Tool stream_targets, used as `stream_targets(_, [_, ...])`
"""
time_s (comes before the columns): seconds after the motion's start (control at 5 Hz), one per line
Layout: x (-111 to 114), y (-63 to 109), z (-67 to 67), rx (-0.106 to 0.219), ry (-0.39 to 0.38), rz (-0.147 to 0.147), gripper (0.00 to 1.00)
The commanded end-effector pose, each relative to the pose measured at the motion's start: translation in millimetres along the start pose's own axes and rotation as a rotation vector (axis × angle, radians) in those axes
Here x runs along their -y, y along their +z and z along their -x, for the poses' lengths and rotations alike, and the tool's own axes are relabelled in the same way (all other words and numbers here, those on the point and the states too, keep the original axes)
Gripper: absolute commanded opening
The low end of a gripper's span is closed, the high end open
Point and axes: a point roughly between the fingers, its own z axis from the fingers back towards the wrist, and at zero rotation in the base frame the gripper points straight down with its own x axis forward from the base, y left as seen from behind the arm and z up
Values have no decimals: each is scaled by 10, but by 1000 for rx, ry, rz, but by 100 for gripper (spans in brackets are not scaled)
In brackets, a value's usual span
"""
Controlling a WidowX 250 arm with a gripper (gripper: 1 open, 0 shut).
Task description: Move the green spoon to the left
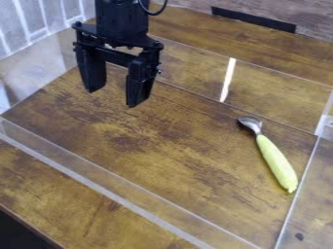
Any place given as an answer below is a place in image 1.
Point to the clear acrylic right wall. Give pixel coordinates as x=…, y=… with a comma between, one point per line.
x=307, y=227

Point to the clear acrylic left wall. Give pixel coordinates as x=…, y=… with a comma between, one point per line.
x=33, y=67

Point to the black strip on table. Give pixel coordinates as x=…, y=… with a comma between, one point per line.
x=265, y=22

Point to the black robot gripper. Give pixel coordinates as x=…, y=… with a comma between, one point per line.
x=120, y=27

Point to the clear acrylic wall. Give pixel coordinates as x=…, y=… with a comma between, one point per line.
x=33, y=67
x=307, y=227
x=262, y=91
x=162, y=212

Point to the clear acrylic back wall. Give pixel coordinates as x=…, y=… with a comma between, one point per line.
x=262, y=91

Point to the clear acrylic front wall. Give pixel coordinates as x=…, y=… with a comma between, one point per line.
x=162, y=212

